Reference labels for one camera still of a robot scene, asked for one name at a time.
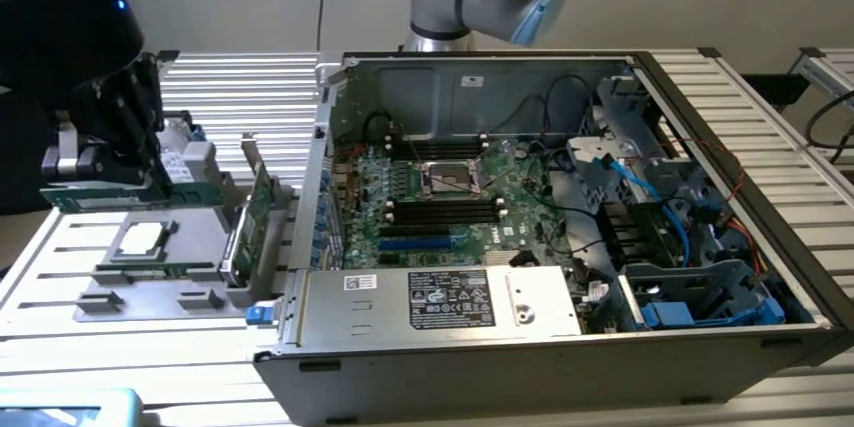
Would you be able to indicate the blue expansion slot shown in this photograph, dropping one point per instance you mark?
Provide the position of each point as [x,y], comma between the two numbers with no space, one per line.
[414,243]

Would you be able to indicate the green motherboard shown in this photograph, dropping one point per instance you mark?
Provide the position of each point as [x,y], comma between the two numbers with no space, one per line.
[527,232]

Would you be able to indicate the grey metal disk bay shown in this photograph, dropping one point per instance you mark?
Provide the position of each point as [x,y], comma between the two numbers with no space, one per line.
[621,112]

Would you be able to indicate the long black expansion slot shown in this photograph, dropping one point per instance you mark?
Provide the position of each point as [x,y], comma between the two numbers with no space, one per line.
[414,231]

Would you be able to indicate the metal CPU socket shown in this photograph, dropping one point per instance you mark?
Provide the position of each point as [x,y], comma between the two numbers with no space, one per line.
[449,179]

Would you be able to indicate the green RAM stick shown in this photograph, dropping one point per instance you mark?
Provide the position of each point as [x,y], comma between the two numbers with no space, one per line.
[167,271]
[194,194]

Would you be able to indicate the black finned heatsink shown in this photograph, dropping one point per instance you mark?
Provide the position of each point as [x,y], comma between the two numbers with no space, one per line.
[630,234]

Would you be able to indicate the grey open PC case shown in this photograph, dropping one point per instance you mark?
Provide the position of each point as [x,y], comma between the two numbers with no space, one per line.
[467,382]

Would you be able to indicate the blue plastic disk carrier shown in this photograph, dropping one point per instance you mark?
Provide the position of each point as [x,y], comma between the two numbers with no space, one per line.
[674,312]

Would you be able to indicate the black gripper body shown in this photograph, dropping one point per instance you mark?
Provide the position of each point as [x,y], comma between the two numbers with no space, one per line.
[60,32]

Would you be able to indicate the silver power supply unit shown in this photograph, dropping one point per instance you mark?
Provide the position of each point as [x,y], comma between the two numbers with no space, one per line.
[401,312]

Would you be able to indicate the black RAM slot bank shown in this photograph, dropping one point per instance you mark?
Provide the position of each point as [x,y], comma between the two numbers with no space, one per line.
[437,147]
[443,212]

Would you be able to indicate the green graphics card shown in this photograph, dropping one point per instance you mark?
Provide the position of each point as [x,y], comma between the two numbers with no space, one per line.
[257,207]

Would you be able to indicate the light blue plastic object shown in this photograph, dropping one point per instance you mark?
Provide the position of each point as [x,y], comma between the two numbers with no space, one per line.
[67,409]

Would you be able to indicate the silver CPU chip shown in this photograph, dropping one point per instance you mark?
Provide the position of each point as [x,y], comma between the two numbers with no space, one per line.
[142,241]

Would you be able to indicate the blue case latch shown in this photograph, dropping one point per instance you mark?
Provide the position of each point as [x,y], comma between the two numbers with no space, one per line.
[259,316]

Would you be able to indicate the grey parts rack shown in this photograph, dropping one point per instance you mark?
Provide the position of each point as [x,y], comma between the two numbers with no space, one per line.
[201,232]

